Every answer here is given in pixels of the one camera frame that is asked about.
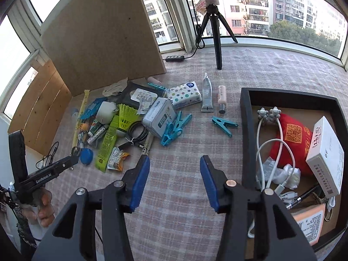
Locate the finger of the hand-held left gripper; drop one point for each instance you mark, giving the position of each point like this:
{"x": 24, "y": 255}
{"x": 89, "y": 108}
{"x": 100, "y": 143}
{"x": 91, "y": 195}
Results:
{"x": 68, "y": 162}

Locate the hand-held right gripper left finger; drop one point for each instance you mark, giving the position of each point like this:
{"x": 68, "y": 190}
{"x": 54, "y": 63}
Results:
{"x": 140, "y": 179}

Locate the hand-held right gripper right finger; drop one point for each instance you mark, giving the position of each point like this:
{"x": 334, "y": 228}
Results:
{"x": 209, "y": 182}

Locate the blue round tape measure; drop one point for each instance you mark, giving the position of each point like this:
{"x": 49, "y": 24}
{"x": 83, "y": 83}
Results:
{"x": 87, "y": 157}

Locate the black storage tray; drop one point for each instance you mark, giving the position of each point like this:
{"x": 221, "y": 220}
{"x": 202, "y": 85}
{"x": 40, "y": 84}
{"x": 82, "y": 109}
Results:
{"x": 246, "y": 141}

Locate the clear plastic item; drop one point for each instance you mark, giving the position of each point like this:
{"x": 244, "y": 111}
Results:
{"x": 285, "y": 174}

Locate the white roller massager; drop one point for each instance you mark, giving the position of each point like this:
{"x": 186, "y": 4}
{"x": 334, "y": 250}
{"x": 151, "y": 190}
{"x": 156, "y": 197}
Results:
{"x": 265, "y": 112}

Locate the black pen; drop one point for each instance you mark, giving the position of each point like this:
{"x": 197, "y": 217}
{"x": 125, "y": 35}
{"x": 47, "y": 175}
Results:
{"x": 301, "y": 197}

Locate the white cardboard box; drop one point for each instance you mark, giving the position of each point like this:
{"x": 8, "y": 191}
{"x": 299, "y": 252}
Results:
{"x": 326, "y": 155}

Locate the plaid cloth covered desktop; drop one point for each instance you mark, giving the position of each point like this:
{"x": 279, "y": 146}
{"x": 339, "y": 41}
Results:
{"x": 190, "y": 130}

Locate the person's left hand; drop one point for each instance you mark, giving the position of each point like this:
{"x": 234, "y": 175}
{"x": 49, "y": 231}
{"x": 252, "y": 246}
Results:
{"x": 45, "y": 212}

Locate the orange snack packet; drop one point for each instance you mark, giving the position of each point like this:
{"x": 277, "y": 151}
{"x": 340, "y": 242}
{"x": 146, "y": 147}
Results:
{"x": 117, "y": 160}

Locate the chopsticks in paper wrapper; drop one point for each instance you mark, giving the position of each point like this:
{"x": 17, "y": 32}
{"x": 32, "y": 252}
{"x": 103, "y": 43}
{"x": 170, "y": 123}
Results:
{"x": 146, "y": 144}

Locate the small orange toy figure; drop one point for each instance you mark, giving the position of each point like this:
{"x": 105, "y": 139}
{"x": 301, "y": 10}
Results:
{"x": 85, "y": 126}

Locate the white patterned lip balm tube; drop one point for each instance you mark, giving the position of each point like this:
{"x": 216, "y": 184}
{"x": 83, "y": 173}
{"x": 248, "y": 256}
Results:
{"x": 99, "y": 134}

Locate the green snack packet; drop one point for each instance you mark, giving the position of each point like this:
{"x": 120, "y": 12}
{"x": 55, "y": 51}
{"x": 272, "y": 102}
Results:
{"x": 107, "y": 146}

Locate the green lip balm tube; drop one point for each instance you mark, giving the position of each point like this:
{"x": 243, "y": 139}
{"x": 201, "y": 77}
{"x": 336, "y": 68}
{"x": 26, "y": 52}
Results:
{"x": 95, "y": 127}

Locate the long yellow packet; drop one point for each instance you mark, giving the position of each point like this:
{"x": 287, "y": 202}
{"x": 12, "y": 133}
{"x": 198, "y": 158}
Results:
{"x": 83, "y": 106}

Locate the blue foil packet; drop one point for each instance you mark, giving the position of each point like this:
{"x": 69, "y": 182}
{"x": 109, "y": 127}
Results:
{"x": 91, "y": 108}

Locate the white round device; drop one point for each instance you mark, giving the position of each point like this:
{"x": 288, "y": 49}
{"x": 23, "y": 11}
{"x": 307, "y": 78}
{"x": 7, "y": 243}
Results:
{"x": 104, "y": 112}

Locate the light wooden plank panel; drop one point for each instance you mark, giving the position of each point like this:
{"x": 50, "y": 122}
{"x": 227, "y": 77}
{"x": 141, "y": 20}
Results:
{"x": 40, "y": 106}

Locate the yellow-green shuttlecock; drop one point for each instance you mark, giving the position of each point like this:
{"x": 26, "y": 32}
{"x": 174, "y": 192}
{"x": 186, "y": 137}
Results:
{"x": 126, "y": 117}

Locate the silver tin box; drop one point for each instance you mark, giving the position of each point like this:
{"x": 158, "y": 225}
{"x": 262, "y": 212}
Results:
{"x": 159, "y": 114}

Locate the black wet wipes pack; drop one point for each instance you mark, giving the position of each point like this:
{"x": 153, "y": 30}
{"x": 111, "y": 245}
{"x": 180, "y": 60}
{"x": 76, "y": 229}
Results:
{"x": 129, "y": 95}

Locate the silver cream tube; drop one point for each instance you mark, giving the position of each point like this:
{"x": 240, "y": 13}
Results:
{"x": 206, "y": 95}

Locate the crumpled white paper packet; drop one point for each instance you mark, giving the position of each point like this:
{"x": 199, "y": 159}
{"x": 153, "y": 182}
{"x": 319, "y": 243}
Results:
{"x": 114, "y": 88}

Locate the patterned white tissue pack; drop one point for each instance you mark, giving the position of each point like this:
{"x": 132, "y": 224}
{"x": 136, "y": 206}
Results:
{"x": 185, "y": 95}

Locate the red cloth bag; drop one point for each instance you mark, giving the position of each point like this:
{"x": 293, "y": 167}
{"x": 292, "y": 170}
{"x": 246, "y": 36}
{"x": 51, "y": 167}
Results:
{"x": 293, "y": 130}

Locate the orange and white box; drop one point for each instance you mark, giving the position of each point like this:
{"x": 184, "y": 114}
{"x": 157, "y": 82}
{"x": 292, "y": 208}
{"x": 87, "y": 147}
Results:
{"x": 310, "y": 223}

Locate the brown fibreboard panel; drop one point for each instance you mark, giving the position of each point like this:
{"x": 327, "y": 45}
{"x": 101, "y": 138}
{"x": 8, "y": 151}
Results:
{"x": 103, "y": 32}

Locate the black tripod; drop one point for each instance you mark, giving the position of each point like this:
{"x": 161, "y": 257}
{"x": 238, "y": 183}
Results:
{"x": 217, "y": 40}

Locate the pink printed tag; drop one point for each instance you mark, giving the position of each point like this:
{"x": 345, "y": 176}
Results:
{"x": 202, "y": 5}

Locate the apartment buildings outside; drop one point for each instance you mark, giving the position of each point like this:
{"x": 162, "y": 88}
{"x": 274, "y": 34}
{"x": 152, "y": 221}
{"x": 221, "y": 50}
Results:
{"x": 258, "y": 5}

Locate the white window frame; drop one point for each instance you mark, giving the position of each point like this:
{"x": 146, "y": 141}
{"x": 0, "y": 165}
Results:
{"x": 179, "y": 27}

